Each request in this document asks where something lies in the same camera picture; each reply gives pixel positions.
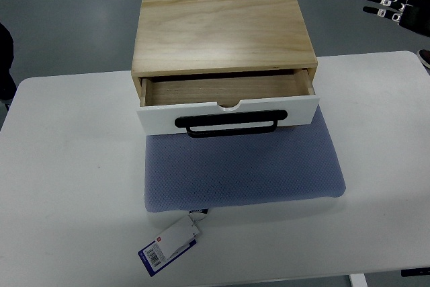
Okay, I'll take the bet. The person in dark clothes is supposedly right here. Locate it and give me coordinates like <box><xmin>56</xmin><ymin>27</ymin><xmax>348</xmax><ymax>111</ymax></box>
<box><xmin>1</xmin><ymin>24</ymin><xmax>17</xmax><ymax>104</ymax></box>

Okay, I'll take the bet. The black drawer handle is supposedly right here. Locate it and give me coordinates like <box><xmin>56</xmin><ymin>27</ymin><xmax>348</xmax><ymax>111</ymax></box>
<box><xmin>174</xmin><ymin>110</ymin><xmax>288</xmax><ymax>138</ymax></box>

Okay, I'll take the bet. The black table bracket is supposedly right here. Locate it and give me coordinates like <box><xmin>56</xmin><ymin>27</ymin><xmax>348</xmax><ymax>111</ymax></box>
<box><xmin>400</xmin><ymin>267</ymin><xmax>430</xmax><ymax>277</ymax></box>

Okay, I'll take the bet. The white drawer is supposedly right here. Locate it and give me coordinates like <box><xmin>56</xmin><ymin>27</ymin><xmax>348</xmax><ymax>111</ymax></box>
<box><xmin>137</xmin><ymin>68</ymin><xmax>320</xmax><ymax>135</ymax></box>

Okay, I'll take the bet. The blue-grey mesh cushion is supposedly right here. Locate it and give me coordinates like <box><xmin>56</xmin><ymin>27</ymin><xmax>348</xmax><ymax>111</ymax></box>
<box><xmin>144</xmin><ymin>110</ymin><xmax>346</xmax><ymax>212</ymax></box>

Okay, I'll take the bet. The wooden drawer cabinet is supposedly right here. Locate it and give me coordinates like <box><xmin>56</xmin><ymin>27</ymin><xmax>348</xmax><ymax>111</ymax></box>
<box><xmin>131</xmin><ymin>0</ymin><xmax>318</xmax><ymax>99</ymax></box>

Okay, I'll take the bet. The white and blue tag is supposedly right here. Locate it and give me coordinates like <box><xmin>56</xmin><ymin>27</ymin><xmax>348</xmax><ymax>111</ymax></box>
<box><xmin>137</xmin><ymin>215</ymin><xmax>200</xmax><ymax>277</ymax></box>

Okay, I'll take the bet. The white table leg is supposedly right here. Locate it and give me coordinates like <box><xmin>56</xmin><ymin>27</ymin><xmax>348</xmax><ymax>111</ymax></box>
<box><xmin>349</xmin><ymin>274</ymin><xmax>368</xmax><ymax>287</ymax></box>

